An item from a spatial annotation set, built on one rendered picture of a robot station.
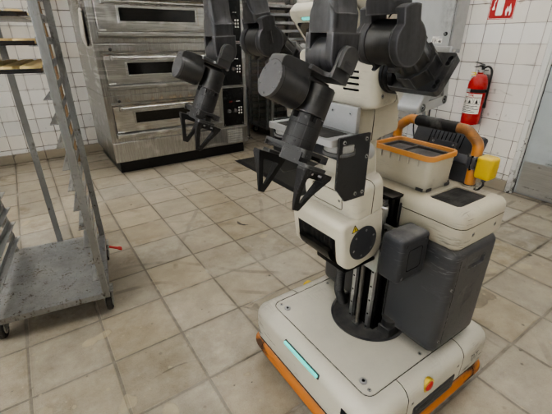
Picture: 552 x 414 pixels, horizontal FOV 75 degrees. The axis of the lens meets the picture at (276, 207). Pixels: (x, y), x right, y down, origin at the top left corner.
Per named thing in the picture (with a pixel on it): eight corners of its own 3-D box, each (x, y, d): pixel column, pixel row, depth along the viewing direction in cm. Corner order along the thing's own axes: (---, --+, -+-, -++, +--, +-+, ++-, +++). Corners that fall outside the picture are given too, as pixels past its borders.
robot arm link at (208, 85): (230, 71, 92) (220, 70, 96) (206, 62, 87) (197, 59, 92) (222, 98, 93) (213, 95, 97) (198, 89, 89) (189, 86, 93)
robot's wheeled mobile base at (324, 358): (361, 290, 189) (366, 250, 179) (480, 374, 142) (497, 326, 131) (252, 346, 155) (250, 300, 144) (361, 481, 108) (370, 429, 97)
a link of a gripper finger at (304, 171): (289, 213, 56) (311, 155, 54) (262, 197, 61) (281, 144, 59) (317, 218, 60) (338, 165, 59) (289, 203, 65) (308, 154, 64)
